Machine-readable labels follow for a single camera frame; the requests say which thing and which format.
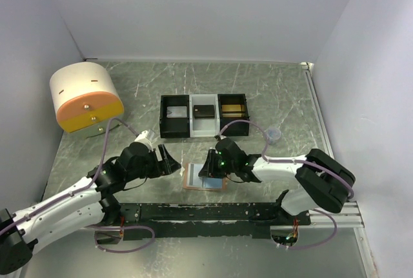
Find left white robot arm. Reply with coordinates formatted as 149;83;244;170
1;141;181;275

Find white card in tray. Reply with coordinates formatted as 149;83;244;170
166;106;187;119

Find white orange drawer cabinet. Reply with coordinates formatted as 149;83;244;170
49;62;125;137

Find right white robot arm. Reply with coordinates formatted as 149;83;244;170
198;138;356;225

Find small clear plastic cup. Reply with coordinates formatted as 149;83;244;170
266;126;282;144

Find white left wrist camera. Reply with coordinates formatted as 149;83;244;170
134;129;157;151

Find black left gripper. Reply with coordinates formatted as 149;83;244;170
126;143;181;181

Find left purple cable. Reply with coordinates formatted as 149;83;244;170
0;118;156;253

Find black credit card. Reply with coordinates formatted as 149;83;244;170
193;104;216;119

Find gold card in tray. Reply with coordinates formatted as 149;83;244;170
221;104;247;118

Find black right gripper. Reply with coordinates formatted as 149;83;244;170
198;149;237;179

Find black white three-compartment tray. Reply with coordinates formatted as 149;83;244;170
159;94;249;139

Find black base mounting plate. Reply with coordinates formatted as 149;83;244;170
99;203;310;239

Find white aluminium corner rail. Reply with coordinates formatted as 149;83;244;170
300;62;334;158

